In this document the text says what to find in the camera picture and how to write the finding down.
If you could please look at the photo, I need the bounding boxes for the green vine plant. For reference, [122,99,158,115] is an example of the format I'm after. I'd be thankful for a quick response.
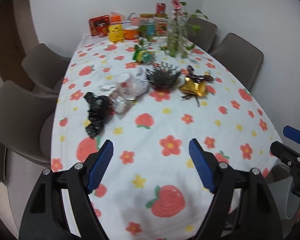
[135,9,209,58]

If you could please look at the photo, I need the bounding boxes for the orange round container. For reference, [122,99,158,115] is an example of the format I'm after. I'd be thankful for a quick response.
[123,26,140,40]

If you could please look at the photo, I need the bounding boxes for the pink flower stem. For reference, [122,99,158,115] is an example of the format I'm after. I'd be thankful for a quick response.
[168,0,188,25]

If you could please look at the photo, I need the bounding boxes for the green snack packet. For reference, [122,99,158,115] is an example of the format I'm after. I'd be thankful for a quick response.
[132,45,156,63]

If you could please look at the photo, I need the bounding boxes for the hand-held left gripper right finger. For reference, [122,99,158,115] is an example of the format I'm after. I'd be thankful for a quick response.
[188,138,283,240]

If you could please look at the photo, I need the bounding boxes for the dark purple patterned wrapper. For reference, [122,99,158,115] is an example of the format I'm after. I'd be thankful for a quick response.
[146,61,182,89]

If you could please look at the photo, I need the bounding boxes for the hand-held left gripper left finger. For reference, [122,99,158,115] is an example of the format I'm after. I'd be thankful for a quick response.
[19,139,114,240]

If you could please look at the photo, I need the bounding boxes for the glass vase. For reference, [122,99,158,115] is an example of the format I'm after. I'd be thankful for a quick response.
[166,22,188,57]

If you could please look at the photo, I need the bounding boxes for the gold foil wrapper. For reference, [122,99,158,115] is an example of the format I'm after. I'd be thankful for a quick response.
[178,77,210,98]

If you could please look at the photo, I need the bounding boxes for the red label jar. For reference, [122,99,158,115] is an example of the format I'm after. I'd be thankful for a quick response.
[156,14,169,36]

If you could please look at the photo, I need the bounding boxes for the blue label jar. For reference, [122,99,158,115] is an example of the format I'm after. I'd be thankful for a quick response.
[145,17,157,37]

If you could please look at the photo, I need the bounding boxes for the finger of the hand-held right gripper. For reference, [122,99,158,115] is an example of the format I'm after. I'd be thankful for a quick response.
[269,141,300,166]
[283,126,300,147]

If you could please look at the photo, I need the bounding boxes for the floral strawberry tablecloth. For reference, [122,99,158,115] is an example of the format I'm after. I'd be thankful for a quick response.
[50,34,284,240]

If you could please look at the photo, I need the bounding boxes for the black plastic bag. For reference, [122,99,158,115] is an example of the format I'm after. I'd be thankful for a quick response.
[84,92,115,139]

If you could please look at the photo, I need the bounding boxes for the orange box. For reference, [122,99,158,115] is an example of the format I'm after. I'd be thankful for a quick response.
[110,12,125,25]

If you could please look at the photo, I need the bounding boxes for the red box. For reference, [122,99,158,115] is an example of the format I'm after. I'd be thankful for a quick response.
[89,15,110,37]

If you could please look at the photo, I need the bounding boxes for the yellow tiger toy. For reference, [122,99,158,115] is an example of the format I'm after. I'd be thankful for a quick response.
[107,24,125,43]

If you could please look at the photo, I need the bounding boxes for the brown paper candy cup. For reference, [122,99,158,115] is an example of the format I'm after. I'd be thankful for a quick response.
[186,65,213,83]

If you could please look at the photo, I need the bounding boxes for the grey-brown dining chair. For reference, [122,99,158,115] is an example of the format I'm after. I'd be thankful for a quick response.
[210,32,264,91]
[21,43,72,95]
[185,16,218,53]
[0,80,60,168]

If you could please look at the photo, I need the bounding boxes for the clear plastic bag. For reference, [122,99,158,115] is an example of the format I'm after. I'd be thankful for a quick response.
[99,66,150,115]

